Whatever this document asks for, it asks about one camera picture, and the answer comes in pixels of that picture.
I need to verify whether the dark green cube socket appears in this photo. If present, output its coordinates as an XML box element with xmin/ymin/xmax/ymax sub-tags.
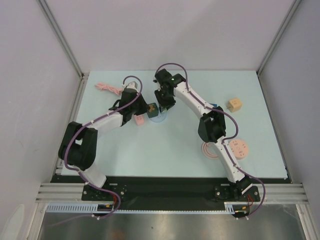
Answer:
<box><xmin>147</xmin><ymin>102</ymin><xmax>159</xmax><ymax>119</ymax></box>

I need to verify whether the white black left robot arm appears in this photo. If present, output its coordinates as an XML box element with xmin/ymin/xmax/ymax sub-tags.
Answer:
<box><xmin>58</xmin><ymin>89</ymin><xmax>149</xmax><ymax>200</ymax></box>

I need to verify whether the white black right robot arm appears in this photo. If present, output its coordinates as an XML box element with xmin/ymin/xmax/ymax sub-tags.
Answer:
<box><xmin>153</xmin><ymin>69</ymin><xmax>253</xmax><ymax>201</ymax></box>

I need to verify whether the pink power strip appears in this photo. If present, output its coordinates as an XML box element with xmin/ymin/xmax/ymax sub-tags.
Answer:
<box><xmin>134</xmin><ymin>115</ymin><xmax>145</xmax><ymax>126</ymax></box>

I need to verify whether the light blue round socket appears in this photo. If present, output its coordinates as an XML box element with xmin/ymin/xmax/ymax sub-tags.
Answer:
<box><xmin>150</xmin><ymin>112</ymin><xmax>167</xmax><ymax>123</ymax></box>

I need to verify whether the beige cube socket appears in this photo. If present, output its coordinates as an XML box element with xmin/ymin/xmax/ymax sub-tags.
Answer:
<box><xmin>226</xmin><ymin>97</ymin><xmax>243</xmax><ymax>113</ymax></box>

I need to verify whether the pink round socket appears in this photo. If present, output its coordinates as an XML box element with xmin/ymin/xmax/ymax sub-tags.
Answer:
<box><xmin>229</xmin><ymin>138</ymin><xmax>249</xmax><ymax>160</ymax></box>

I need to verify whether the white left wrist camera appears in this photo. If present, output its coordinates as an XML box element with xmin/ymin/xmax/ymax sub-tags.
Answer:
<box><xmin>123</xmin><ymin>81</ymin><xmax>138</xmax><ymax>94</ymax></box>

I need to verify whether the pink bundled strip cable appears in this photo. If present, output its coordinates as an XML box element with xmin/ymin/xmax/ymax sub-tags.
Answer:
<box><xmin>94</xmin><ymin>82</ymin><xmax>124</xmax><ymax>96</ymax></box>

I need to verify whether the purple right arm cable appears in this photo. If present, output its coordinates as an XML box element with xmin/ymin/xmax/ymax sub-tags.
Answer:
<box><xmin>153</xmin><ymin>62</ymin><xmax>267</xmax><ymax>221</ymax></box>

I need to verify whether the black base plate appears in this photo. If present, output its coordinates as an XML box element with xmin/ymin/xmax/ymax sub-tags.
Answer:
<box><xmin>50</xmin><ymin>175</ymin><xmax>292</xmax><ymax>211</ymax></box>

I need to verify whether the aluminium frame rail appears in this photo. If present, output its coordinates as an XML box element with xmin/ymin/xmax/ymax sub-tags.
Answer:
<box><xmin>36</xmin><ymin>183</ymin><xmax>308</xmax><ymax>204</ymax></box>

